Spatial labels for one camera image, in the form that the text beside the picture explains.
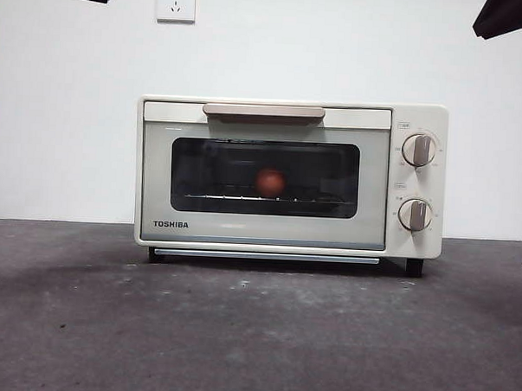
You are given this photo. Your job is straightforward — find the glass oven door with handle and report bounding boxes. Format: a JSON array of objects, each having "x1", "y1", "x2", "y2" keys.
[{"x1": 137, "y1": 98, "x2": 393, "y2": 252}]

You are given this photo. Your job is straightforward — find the cream Toshiba toaster oven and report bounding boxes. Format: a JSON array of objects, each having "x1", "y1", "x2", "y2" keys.
[{"x1": 132, "y1": 92, "x2": 449, "y2": 280}]

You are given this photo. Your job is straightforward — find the cream temperature knob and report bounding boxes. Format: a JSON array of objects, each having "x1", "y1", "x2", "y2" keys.
[{"x1": 399, "y1": 131, "x2": 438, "y2": 170}]

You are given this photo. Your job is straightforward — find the cream timer knob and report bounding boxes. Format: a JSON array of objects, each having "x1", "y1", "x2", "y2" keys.
[{"x1": 396, "y1": 196, "x2": 435, "y2": 234}]

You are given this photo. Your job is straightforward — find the white wall socket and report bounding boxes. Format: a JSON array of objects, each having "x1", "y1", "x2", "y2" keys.
[{"x1": 155, "y1": 0, "x2": 197, "y2": 26}]

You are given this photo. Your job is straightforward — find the wire oven rack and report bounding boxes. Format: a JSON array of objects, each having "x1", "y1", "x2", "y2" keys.
[{"x1": 184, "y1": 191, "x2": 332, "y2": 207}]

